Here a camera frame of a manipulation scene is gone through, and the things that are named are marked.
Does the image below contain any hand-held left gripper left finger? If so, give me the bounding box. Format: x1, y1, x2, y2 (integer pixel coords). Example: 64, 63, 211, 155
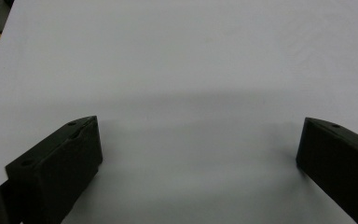
5, 115, 103, 224

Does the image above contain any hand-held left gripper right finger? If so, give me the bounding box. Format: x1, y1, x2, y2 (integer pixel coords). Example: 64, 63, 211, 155
295, 117, 358, 224

